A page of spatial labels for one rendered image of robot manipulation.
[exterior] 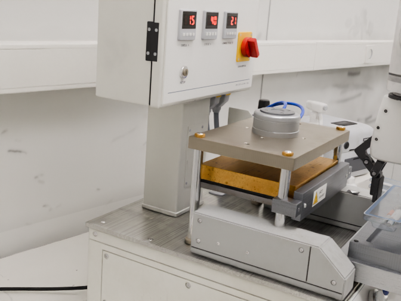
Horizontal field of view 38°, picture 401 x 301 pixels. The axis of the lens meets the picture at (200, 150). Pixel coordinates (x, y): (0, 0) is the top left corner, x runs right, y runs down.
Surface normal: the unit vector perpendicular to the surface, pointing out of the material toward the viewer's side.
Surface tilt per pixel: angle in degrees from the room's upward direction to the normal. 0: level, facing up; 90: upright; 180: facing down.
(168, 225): 0
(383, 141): 92
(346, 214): 90
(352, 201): 90
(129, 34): 90
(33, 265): 0
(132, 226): 0
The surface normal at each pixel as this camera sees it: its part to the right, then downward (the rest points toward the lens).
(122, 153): 0.75, 0.22
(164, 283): -0.51, 0.18
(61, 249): 0.07, -0.97
